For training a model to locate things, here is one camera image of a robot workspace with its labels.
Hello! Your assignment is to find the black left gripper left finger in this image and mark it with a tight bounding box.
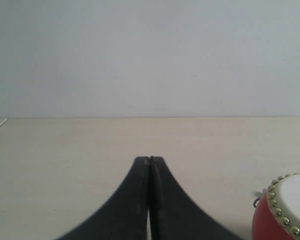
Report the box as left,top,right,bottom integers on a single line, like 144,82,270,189
59,156,150,240

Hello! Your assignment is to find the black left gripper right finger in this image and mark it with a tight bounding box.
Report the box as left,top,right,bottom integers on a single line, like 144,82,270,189
148,156,240,240

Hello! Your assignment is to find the small red drum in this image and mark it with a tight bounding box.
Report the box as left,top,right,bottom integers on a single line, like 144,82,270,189
251,173,300,240

